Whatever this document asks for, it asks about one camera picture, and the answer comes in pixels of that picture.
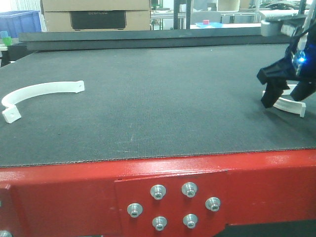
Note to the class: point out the red metal frame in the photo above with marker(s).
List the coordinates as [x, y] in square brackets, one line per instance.
[82, 199]

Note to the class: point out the dark board at table end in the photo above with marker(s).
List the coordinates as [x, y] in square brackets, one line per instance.
[79, 40]

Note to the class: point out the small white PVC half clamp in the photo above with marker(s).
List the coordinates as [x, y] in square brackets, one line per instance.
[288, 105]

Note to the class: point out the silver bolt top left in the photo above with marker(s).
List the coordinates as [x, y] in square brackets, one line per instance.
[158, 191]

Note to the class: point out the cardboard box with black print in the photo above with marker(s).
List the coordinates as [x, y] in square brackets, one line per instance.
[96, 15]

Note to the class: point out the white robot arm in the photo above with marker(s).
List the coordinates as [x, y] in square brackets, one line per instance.
[290, 25]

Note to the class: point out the silver bolt far left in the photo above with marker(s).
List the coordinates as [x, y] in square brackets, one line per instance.
[135, 210]

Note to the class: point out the green plastic cup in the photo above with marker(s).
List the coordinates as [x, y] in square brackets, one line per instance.
[7, 41]

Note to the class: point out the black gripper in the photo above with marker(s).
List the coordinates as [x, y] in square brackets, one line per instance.
[293, 66]

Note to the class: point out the blue tray with pink cube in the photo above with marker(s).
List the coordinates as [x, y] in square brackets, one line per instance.
[208, 24]

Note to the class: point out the silver bolt bottom right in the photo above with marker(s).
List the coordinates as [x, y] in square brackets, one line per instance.
[190, 221]

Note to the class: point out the large white PVC half clamp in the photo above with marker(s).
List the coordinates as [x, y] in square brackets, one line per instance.
[9, 101]

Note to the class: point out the black conveyor mat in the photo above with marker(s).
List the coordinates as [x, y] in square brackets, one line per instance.
[146, 103]

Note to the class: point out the silver bolt far right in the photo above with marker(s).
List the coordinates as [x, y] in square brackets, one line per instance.
[213, 204]

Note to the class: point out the silver bolt top right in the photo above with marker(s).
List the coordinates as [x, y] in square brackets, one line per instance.
[189, 189]

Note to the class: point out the blue plastic crate background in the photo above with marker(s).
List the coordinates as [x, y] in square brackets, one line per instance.
[16, 22]

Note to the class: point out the silver bolt bottom left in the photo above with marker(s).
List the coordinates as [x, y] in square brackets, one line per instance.
[159, 223]

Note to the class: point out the silver bolt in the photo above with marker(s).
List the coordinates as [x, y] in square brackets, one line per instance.
[190, 221]
[158, 191]
[135, 210]
[189, 189]
[159, 223]
[213, 204]

